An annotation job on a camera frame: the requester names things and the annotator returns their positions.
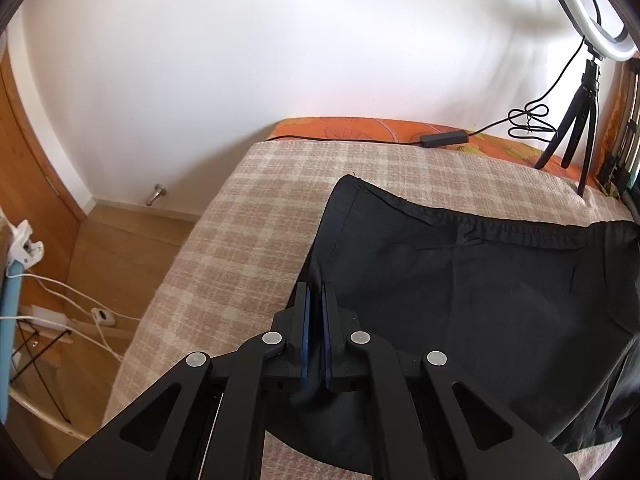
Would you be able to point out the wooden door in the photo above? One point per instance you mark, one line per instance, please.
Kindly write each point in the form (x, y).
(30, 187)

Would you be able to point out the white ring light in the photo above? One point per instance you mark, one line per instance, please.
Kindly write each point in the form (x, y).
(586, 17)

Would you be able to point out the orange floral bed sheet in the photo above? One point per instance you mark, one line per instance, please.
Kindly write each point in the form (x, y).
(403, 132)

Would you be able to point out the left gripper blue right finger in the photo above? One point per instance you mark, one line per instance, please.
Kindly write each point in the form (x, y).
(338, 325)

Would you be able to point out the white power strip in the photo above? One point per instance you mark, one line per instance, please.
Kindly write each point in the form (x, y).
(43, 317)

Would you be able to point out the beige plaid bed blanket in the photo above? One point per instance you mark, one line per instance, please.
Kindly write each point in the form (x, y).
(242, 260)

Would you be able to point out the metal door stopper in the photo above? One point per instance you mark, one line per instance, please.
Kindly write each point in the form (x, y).
(158, 191)

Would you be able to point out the black pants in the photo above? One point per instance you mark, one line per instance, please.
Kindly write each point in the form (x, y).
(545, 317)

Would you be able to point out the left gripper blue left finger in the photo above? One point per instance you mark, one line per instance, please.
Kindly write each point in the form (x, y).
(293, 324)

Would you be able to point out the black mini tripod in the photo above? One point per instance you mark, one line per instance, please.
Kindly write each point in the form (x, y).
(582, 115)

